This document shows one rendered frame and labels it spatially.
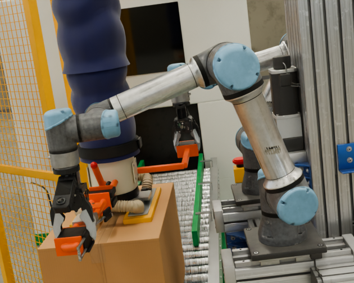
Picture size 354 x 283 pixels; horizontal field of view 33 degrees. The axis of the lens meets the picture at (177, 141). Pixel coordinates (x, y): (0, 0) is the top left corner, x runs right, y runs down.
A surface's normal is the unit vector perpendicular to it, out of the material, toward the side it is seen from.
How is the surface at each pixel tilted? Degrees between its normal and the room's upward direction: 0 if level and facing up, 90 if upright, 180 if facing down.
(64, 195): 29
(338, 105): 90
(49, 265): 90
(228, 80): 83
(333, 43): 90
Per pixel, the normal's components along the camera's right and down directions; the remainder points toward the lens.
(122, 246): -0.07, 0.23
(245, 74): 0.08, 0.09
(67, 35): -0.47, 0.02
